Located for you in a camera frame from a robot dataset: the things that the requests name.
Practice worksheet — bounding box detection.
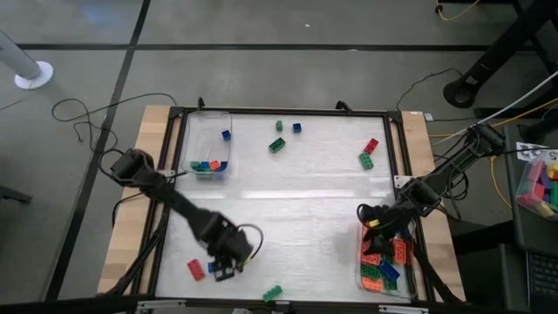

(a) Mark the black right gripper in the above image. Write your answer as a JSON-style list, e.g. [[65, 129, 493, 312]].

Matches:
[[356, 201, 414, 258]]

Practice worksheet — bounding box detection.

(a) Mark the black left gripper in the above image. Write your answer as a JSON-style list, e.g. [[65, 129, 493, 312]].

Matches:
[[199, 211, 256, 283]]

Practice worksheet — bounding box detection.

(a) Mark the large blue toy brick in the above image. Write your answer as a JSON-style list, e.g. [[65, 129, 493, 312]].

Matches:
[[378, 260, 401, 283]]

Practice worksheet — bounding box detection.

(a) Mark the clear box of colourful blocks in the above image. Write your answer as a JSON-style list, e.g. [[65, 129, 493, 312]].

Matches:
[[514, 155, 558, 221]]

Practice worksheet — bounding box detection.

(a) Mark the clear plastic bin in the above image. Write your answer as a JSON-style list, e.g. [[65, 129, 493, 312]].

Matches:
[[355, 213, 419, 300], [179, 110, 233, 181]]

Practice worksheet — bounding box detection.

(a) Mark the wooden table side board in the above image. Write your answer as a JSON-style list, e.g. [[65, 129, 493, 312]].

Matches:
[[398, 111, 466, 302], [98, 104, 172, 294]]

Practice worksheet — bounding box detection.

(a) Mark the silver aluminium extrusion bar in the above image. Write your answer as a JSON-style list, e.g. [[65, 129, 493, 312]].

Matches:
[[378, 304, 431, 314], [137, 298, 187, 311]]

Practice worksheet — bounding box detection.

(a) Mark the dark grey side table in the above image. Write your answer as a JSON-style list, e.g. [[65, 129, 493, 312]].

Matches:
[[502, 124, 558, 314]]

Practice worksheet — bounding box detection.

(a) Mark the black keyboard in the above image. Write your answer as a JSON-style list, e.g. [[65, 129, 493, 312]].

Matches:
[[526, 250, 558, 303]]

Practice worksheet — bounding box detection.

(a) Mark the black floor stand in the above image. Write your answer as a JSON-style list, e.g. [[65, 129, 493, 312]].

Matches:
[[442, 0, 558, 110]]

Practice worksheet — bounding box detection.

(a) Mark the white printed paper sheet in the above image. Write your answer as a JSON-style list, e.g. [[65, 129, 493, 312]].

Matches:
[[515, 141, 558, 163]]

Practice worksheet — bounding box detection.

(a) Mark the white tower fan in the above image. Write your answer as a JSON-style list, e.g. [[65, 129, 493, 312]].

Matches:
[[0, 29, 55, 92]]

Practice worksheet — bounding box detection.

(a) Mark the black cable bundle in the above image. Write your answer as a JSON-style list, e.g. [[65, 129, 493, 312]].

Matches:
[[409, 237, 466, 304], [104, 191, 178, 300]]

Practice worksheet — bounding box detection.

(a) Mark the black floor cable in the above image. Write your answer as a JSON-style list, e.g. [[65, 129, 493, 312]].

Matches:
[[51, 92, 179, 152], [395, 67, 464, 110]]

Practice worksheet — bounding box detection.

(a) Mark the white cable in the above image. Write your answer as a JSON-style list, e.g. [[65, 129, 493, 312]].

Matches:
[[431, 69, 558, 147]]

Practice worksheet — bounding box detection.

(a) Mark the yellow floor cable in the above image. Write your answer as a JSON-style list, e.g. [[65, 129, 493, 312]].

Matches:
[[429, 98, 558, 139], [435, 0, 481, 22]]

